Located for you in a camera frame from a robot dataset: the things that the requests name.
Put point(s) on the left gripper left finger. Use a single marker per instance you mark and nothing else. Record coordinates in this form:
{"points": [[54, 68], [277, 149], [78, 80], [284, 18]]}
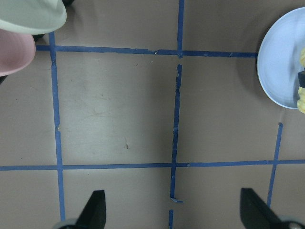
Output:
{"points": [[93, 215]]}

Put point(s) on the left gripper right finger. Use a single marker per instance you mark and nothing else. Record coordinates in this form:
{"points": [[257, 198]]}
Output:
{"points": [[255, 214]]}

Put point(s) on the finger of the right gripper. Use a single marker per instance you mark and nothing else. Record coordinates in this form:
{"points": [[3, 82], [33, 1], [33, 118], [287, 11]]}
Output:
{"points": [[301, 78]]}

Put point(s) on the striped orange bread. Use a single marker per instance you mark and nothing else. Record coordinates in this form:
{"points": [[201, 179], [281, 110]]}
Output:
{"points": [[301, 91]]}

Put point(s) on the blue plate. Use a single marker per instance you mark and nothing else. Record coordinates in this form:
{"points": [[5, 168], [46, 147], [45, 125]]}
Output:
{"points": [[278, 58]]}

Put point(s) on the pink plate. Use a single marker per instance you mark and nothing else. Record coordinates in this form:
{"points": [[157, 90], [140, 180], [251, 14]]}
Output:
{"points": [[17, 50]]}

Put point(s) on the cream plate on rack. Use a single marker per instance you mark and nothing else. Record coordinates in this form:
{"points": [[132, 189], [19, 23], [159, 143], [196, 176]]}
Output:
{"points": [[32, 16]]}

